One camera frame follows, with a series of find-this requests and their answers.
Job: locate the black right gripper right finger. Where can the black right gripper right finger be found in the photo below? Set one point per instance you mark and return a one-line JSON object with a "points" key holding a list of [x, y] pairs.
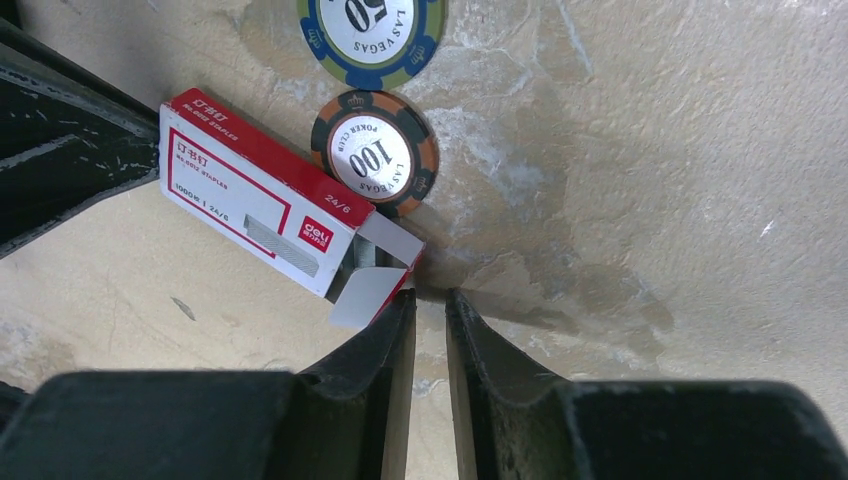
{"points": [[516, 419]]}

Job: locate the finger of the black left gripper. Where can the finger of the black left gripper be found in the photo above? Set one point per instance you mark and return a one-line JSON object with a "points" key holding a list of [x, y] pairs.
{"points": [[68, 139]]}

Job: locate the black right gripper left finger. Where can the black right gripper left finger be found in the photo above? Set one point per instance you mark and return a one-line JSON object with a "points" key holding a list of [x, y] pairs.
{"points": [[344, 417]]}

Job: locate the poker chip near box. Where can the poker chip near box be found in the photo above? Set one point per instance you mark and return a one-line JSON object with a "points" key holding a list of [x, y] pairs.
{"points": [[378, 146]]}

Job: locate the poker chip above box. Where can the poker chip above box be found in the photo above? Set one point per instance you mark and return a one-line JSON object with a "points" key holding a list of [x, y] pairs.
{"points": [[373, 45]]}

